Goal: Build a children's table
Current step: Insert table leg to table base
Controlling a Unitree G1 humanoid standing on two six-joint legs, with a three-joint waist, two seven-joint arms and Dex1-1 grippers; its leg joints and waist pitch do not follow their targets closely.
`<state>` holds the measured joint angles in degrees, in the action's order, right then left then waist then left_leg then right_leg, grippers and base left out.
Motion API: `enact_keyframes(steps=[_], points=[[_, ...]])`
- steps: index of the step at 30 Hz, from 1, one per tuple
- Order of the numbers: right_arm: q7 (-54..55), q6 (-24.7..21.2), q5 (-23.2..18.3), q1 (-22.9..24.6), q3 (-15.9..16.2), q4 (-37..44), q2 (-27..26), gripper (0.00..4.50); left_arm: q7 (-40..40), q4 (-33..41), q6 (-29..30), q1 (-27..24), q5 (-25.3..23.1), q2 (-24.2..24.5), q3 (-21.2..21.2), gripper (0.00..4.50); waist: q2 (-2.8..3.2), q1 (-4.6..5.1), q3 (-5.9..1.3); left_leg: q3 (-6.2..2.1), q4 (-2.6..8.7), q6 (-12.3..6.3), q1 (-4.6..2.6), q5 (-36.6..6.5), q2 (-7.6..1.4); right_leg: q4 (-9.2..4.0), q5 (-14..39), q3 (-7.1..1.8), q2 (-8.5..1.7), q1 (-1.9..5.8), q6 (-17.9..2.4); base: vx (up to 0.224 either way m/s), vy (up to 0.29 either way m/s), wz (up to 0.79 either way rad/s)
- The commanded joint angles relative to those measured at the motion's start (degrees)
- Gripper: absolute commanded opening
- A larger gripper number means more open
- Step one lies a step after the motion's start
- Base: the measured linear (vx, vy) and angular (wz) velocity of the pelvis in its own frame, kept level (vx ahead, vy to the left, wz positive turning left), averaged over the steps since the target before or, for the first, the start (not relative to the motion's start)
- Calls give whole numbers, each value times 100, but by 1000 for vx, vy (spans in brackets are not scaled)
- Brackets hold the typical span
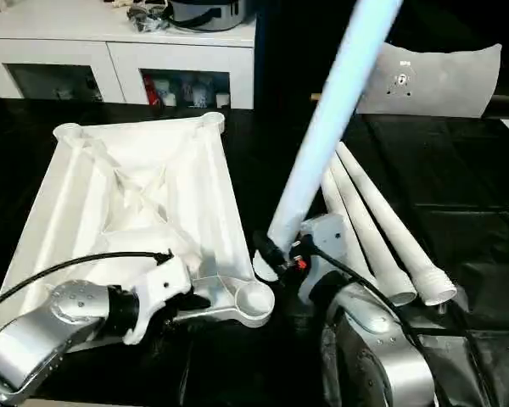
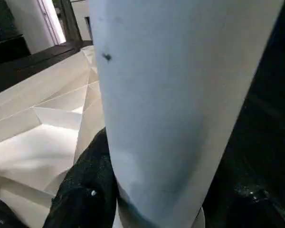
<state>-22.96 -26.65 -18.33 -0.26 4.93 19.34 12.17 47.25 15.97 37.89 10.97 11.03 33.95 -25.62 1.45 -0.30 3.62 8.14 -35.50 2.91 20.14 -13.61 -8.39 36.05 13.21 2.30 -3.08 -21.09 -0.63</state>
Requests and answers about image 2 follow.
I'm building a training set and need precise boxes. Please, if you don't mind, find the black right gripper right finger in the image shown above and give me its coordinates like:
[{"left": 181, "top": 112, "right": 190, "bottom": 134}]
[{"left": 228, "top": 188, "right": 285, "bottom": 228}]

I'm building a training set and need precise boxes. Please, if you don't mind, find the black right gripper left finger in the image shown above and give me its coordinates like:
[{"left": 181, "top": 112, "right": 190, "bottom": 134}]
[{"left": 43, "top": 128, "right": 119, "bottom": 228}]

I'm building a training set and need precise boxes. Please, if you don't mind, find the white plastic table top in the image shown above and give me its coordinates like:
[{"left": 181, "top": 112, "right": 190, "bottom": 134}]
[{"left": 0, "top": 45, "right": 205, "bottom": 228}]

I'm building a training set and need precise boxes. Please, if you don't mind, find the white plastic table leg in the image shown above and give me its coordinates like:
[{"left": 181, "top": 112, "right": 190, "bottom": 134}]
[{"left": 88, "top": 0, "right": 285, "bottom": 228}]

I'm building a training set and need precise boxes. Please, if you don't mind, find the black work mat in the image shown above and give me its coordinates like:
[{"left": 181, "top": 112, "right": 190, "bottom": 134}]
[{"left": 0, "top": 28, "right": 285, "bottom": 228}]

